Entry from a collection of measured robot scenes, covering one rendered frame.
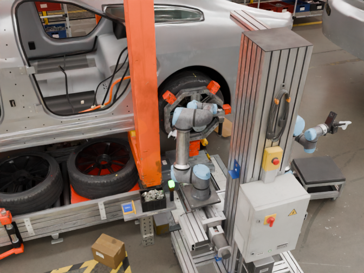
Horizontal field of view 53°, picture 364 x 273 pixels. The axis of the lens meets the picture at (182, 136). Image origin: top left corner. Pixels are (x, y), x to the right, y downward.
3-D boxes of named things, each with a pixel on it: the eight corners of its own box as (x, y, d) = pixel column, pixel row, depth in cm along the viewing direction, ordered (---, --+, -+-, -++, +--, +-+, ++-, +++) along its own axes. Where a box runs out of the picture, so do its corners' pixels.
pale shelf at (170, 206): (170, 195, 313) (170, 192, 311) (176, 209, 300) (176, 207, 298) (121, 206, 303) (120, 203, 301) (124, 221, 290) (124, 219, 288)
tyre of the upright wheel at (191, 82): (228, 86, 364) (177, 56, 327) (238, 98, 346) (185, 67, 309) (189, 136, 386) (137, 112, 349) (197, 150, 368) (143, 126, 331)
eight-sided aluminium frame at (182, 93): (218, 132, 360) (221, 83, 327) (220, 136, 355) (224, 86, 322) (164, 142, 347) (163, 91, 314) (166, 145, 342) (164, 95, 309)
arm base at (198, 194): (214, 198, 256) (215, 188, 250) (194, 203, 252) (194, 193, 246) (207, 183, 267) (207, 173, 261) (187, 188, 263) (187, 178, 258)
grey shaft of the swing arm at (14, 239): (25, 246, 315) (9, 206, 285) (25, 251, 310) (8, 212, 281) (14, 249, 312) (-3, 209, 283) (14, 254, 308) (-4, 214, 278)
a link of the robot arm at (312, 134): (301, 138, 253) (304, 128, 248) (312, 133, 258) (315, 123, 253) (310, 144, 248) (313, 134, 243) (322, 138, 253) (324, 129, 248)
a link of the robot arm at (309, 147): (304, 143, 266) (307, 131, 260) (317, 151, 259) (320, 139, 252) (297, 147, 263) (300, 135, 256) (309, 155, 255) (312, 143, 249)
